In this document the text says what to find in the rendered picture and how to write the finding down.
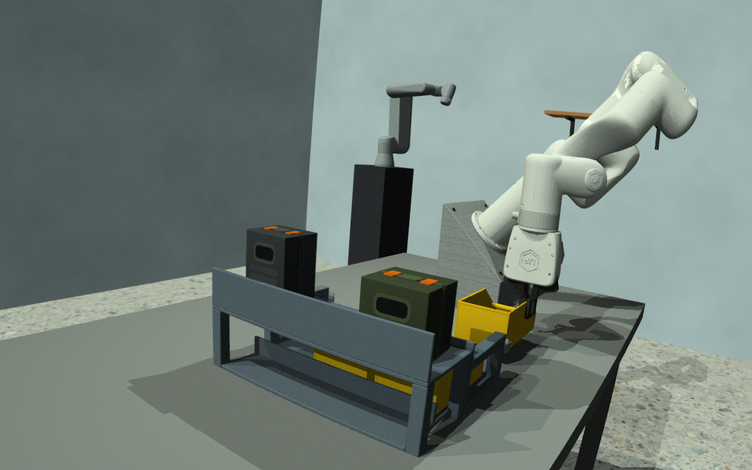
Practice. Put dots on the dark green case with handle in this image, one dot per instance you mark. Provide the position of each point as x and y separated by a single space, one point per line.
415 299

